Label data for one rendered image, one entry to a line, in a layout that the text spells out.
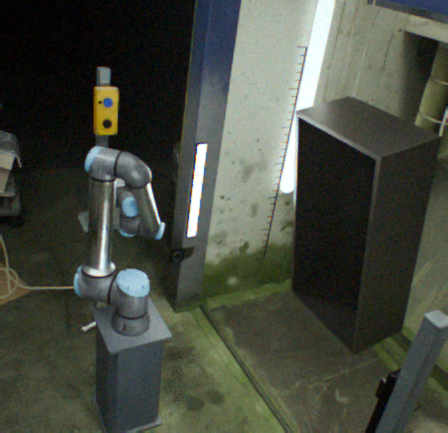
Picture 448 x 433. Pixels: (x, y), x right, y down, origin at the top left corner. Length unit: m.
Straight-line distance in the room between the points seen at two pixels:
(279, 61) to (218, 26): 0.46
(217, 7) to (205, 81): 0.39
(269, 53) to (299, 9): 0.29
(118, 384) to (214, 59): 1.73
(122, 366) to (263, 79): 1.74
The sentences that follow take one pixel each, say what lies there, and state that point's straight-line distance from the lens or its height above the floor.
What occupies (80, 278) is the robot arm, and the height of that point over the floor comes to 0.88.
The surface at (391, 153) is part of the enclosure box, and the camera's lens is 2.15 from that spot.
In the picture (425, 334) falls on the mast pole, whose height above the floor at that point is 1.60.
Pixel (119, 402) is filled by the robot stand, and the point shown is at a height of 0.27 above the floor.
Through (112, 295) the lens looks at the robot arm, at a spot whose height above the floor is 0.84.
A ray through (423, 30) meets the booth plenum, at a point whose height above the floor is 2.01.
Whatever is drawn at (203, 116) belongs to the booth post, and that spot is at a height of 1.43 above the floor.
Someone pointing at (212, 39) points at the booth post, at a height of 1.86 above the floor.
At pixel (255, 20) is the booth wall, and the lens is 2.86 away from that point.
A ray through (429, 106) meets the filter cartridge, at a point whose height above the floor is 1.57.
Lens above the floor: 2.31
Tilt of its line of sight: 28 degrees down
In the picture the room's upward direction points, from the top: 9 degrees clockwise
